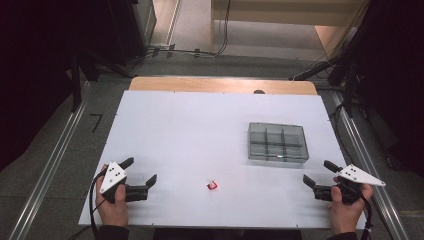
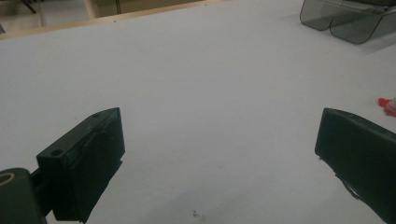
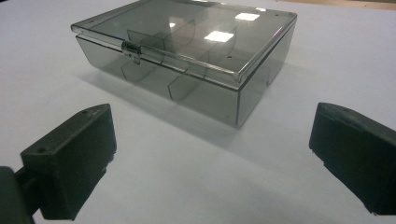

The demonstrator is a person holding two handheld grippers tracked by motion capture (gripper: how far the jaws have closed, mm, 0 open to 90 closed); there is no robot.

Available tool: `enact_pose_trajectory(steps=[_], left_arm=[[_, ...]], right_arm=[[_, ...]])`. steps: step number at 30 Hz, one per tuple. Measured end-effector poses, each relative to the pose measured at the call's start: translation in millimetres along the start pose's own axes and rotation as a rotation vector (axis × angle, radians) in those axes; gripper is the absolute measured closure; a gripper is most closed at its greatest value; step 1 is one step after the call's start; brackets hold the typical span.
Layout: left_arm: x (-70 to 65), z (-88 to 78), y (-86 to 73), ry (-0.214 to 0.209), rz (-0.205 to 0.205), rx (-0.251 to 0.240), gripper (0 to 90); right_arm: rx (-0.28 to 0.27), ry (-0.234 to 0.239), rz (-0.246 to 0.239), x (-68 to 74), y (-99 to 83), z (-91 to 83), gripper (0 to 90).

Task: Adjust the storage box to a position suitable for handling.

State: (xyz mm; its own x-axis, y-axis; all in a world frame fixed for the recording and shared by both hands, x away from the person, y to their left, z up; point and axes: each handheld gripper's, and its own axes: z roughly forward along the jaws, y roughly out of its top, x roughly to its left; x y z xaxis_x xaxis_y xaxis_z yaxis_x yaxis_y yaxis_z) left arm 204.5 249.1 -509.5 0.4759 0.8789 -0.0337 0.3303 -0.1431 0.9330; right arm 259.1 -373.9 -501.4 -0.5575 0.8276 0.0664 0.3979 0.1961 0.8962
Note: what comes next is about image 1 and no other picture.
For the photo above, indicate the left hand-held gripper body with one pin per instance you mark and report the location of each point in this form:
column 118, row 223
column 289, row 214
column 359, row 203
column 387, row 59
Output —
column 112, row 175

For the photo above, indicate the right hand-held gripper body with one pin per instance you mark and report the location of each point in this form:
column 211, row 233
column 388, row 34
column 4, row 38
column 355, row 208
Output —
column 356, row 175

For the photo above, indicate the clear plastic compartment box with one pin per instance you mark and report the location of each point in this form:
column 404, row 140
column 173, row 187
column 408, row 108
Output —
column 277, row 143

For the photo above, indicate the small red object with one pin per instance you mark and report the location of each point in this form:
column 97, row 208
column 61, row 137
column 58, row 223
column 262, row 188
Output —
column 212, row 185

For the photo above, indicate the person's left hand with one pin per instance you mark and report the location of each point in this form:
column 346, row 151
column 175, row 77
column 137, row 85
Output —
column 111, row 213

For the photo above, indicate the person's right hand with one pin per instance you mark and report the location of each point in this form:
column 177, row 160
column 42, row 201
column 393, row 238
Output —
column 345, row 216

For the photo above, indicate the black metal stand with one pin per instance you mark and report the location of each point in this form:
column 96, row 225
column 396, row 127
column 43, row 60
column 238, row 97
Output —
column 346, row 80
column 77, row 80

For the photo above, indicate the small dark round object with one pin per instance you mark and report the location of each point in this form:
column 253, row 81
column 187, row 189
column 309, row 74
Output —
column 259, row 91

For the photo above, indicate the wooden table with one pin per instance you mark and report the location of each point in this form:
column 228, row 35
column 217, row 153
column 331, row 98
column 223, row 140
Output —
column 216, row 85

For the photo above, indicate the dark cabinet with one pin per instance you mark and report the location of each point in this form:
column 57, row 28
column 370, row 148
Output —
column 133, row 26

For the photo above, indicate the beige wooden furniture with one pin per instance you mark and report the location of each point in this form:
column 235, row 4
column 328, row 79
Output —
column 283, row 15

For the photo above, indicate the metal floor rail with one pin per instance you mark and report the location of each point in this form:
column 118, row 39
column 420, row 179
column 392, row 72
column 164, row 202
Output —
column 366, row 156
column 50, row 163

